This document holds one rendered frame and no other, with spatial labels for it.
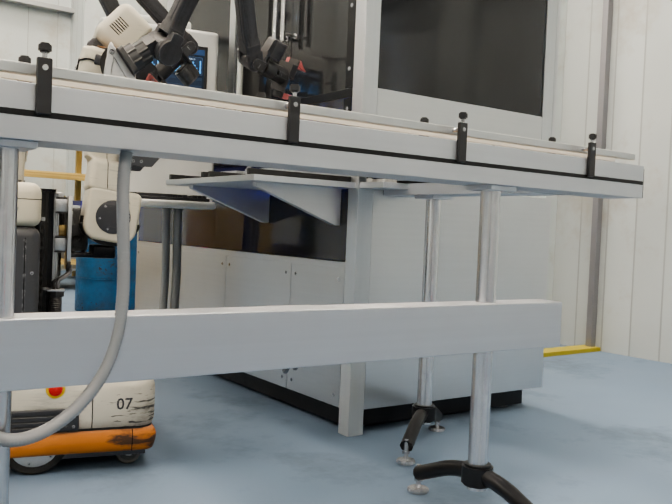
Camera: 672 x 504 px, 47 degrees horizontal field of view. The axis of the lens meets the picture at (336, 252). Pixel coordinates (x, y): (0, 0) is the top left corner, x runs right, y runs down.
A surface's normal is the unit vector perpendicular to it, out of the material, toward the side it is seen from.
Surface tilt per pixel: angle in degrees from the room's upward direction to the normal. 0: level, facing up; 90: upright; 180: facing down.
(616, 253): 90
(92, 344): 90
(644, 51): 90
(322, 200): 90
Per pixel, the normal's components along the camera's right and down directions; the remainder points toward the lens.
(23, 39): 0.60, 0.05
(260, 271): -0.82, -0.02
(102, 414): 0.37, 0.04
